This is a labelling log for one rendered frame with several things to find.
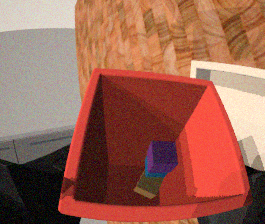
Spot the olive yellow block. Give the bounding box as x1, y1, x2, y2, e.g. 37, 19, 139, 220
133, 171, 164, 198

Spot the small blue block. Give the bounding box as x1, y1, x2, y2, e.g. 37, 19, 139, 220
145, 155, 168, 179

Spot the red square cup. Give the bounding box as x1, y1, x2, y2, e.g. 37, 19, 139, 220
57, 68, 253, 222

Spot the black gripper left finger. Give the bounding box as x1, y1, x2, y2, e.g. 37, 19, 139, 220
0, 144, 81, 224

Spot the white shallow tray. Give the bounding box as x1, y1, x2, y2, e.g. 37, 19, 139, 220
189, 60, 265, 172

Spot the purple block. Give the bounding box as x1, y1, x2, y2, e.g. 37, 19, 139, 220
147, 140, 179, 173

